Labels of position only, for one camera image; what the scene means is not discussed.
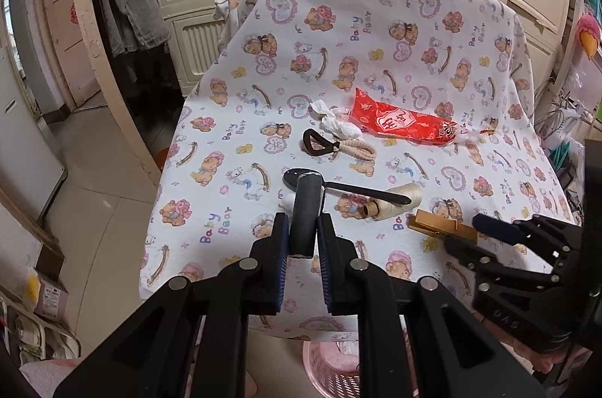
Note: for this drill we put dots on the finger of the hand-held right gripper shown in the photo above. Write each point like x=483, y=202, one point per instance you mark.
x=517, y=308
x=494, y=229

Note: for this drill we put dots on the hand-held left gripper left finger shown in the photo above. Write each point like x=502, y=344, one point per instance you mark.
x=281, y=238

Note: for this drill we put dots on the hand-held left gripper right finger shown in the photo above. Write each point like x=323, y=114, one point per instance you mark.
x=324, y=247

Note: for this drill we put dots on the black cylindrical tube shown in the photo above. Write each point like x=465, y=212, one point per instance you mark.
x=305, y=214

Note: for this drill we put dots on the golden clothespin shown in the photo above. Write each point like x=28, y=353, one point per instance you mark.
x=437, y=226

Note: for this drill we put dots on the black spoon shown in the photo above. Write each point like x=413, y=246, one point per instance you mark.
x=357, y=189

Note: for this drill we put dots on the cream thread spool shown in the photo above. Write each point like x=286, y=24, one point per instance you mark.
x=399, y=203

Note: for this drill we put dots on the white tissue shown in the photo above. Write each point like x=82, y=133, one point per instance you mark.
x=336, y=126

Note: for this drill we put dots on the pink plastic basket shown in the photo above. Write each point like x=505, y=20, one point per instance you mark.
x=329, y=370

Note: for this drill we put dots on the red snack packet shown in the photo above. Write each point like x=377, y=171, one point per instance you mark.
x=399, y=118

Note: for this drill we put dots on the person's right hand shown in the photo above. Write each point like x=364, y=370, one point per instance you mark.
x=541, y=362

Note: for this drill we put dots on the clear plastic wrapper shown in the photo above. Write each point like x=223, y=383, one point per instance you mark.
x=477, y=134

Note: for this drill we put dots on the pink plush toy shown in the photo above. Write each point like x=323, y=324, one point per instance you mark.
x=590, y=33

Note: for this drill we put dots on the bear printed blanket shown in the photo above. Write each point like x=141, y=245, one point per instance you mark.
x=376, y=26

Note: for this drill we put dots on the cardboard box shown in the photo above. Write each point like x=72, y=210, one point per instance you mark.
x=49, y=280

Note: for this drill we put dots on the person's pink clothing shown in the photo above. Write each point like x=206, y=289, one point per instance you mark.
x=51, y=370

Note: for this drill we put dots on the white refrigerator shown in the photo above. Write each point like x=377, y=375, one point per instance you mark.
x=23, y=144

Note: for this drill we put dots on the door with red paper decoration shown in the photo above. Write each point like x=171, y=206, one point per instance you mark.
x=61, y=17

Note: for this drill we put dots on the cream curved door frame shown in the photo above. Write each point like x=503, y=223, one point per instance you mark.
x=101, y=50

